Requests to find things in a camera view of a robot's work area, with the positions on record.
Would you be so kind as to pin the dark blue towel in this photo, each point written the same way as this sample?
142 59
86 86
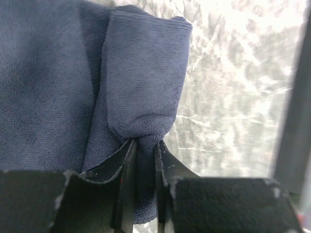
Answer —
77 79

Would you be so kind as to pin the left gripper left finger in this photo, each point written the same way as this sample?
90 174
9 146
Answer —
100 200

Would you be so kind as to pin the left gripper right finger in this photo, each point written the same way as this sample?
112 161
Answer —
188 203

